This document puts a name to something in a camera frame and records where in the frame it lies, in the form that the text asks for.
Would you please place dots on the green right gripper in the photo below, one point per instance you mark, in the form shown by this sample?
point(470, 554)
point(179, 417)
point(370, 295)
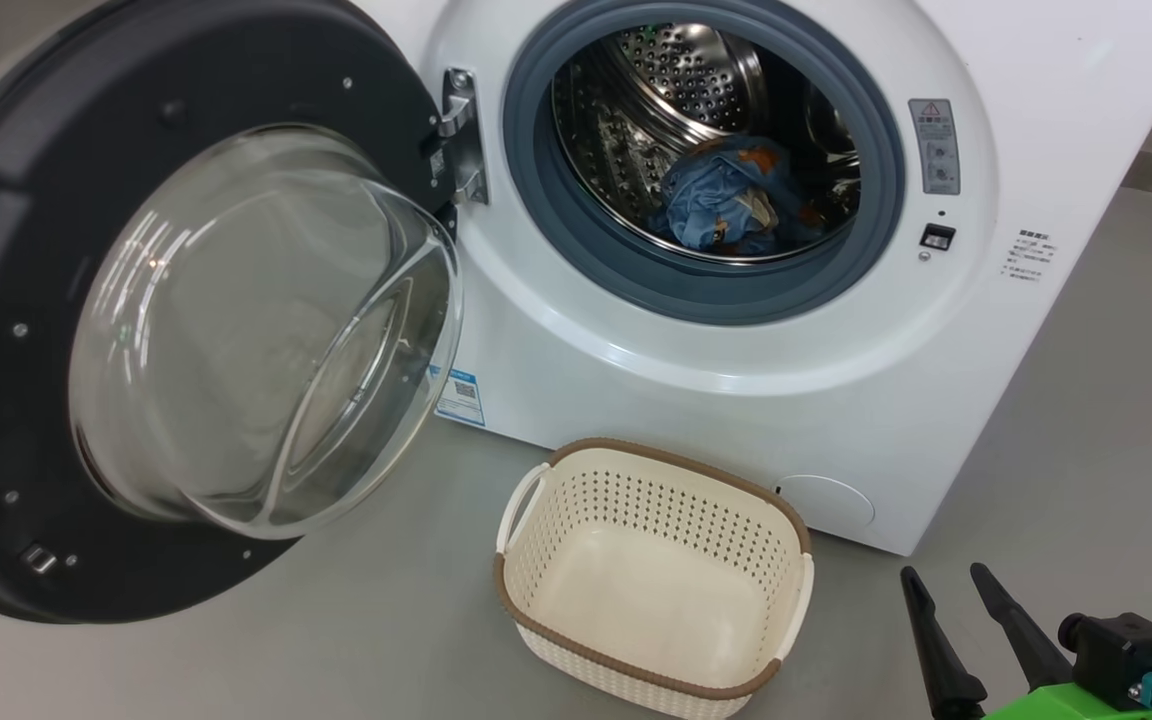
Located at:
point(1056, 705)

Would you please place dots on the dark grey round washer door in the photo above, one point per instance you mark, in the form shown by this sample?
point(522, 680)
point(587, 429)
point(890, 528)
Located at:
point(26, 220)

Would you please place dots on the cream perforated laundry basket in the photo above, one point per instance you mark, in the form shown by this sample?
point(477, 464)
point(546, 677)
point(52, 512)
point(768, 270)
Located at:
point(646, 600)

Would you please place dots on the white front-load washing machine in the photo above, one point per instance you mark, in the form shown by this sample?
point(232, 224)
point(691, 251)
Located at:
point(636, 340)

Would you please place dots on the silver metal door hinge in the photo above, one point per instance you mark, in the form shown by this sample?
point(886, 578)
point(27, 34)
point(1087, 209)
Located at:
point(461, 140)

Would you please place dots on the blue white label sticker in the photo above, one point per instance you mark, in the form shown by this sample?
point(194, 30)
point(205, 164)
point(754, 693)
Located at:
point(459, 395)

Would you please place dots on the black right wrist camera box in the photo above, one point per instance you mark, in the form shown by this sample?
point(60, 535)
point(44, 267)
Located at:
point(1126, 650)

